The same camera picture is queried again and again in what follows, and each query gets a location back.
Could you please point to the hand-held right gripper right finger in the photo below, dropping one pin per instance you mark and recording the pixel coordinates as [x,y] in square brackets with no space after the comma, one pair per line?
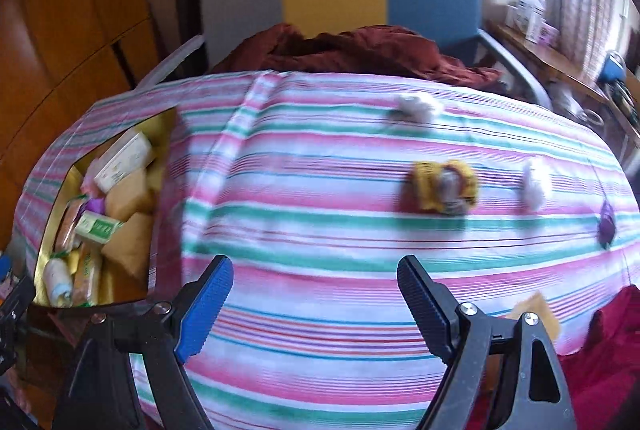
[425,305]

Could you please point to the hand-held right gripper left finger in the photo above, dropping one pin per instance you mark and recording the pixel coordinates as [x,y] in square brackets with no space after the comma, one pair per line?
[205,310]

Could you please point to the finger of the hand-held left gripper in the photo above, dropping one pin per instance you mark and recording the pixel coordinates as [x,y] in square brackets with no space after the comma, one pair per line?
[15,305]

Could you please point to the gold metal tray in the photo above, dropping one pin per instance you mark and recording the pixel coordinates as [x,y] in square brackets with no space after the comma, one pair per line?
[120,292]

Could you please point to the green white box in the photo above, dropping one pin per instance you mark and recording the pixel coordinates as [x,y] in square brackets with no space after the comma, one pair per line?
[97,228]

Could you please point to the yellow grey toy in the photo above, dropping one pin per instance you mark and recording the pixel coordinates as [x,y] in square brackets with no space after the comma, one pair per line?
[425,182]

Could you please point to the purple candy packet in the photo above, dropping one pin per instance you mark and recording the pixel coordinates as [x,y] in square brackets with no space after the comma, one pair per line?
[607,225]
[95,206]

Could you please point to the white carton box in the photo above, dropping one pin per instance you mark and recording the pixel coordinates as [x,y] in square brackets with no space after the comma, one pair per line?
[125,159]

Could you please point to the orange sponge block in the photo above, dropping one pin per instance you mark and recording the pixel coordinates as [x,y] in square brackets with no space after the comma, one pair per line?
[535,312]

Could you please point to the striped bed sheet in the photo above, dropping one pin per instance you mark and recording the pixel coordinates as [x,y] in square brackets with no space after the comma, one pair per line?
[325,235]

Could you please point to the white fluffy ball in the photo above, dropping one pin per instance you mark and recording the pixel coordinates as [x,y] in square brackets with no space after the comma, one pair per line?
[417,104]
[536,185]

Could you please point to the red garment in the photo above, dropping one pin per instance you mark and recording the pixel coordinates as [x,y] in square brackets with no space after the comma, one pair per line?
[615,350]

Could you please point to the dark red cloth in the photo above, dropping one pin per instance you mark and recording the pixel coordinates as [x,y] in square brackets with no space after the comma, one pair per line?
[350,52]

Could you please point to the wooden wardrobe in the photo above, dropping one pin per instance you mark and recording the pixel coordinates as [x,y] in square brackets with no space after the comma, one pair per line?
[65,34]

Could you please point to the wooden desk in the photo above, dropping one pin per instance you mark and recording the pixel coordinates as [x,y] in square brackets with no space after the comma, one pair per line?
[560,64]

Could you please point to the pink box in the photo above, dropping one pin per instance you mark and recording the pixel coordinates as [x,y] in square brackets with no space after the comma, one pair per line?
[542,33]

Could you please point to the beige box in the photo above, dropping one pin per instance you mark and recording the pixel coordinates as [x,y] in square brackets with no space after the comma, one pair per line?
[512,15]

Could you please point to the blue container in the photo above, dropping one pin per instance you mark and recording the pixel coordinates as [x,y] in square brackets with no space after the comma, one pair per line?
[612,67]

